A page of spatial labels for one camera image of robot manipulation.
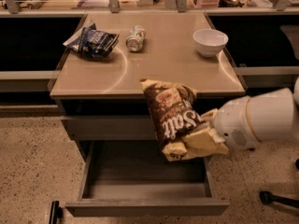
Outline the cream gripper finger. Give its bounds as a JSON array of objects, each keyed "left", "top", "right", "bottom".
[
  {"left": 201, "top": 108, "right": 218, "bottom": 122},
  {"left": 182, "top": 128, "right": 229, "bottom": 157}
]

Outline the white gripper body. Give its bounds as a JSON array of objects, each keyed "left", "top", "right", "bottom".
[{"left": 213, "top": 96, "right": 260, "bottom": 149}]

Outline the brown sea salt chip bag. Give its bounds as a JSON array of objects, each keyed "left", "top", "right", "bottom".
[{"left": 140, "top": 79, "right": 215, "bottom": 161}]

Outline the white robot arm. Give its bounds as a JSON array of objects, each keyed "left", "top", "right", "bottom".
[{"left": 192, "top": 28, "right": 299, "bottom": 149}]

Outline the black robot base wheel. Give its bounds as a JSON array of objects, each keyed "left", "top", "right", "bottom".
[{"left": 259, "top": 191, "right": 299, "bottom": 208}]

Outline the closed grey top drawer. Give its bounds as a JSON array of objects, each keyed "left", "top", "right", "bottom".
[{"left": 62, "top": 116, "right": 156, "bottom": 141}]

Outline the open grey middle drawer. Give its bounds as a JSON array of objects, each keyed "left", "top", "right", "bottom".
[{"left": 65, "top": 141, "right": 229, "bottom": 217}]

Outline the grey drawer cabinet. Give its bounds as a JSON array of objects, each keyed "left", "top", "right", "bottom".
[{"left": 50, "top": 10, "right": 249, "bottom": 161}]

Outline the blue crumpled chip bag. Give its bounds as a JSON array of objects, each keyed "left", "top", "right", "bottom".
[{"left": 63, "top": 23, "right": 119, "bottom": 60}]

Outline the white ceramic bowl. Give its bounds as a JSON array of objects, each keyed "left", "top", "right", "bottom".
[{"left": 192, "top": 29, "right": 229, "bottom": 58}]

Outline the silver soda can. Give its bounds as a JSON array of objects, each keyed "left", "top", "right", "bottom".
[{"left": 126, "top": 25, "right": 146, "bottom": 52}]

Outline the black bar near floor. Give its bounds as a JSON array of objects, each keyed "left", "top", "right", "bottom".
[{"left": 49, "top": 201, "right": 63, "bottom": 224}]

